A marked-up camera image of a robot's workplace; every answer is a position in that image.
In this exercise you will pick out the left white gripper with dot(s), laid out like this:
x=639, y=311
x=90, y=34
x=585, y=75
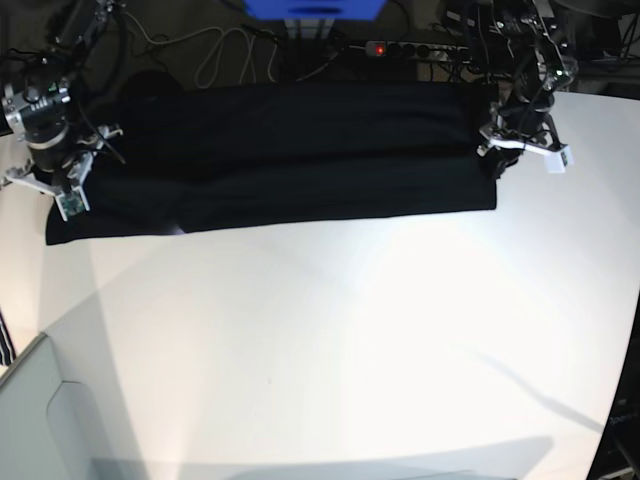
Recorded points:
x=516, y=128

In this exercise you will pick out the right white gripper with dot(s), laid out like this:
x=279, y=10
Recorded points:
x=60, y=159

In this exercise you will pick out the black T-shirt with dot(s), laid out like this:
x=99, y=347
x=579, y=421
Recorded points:
x=274, y=154

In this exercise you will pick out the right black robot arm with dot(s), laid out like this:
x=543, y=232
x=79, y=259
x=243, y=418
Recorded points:
x=44, y=103

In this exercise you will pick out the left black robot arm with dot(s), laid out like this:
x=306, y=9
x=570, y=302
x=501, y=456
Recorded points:
x=521, y=42

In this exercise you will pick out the black power strip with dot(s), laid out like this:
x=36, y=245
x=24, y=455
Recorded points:
x=425, y=52

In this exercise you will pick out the blue plastic box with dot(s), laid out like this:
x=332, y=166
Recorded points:
x=314, y=9

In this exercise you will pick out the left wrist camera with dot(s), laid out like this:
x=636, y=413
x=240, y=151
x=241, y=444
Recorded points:
x=557, y=162

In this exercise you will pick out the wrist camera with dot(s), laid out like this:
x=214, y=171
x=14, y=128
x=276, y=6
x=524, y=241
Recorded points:
x=72, y=204
x=557, y=162

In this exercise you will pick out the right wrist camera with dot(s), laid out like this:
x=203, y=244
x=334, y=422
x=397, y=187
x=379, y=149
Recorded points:
x=72, y=204

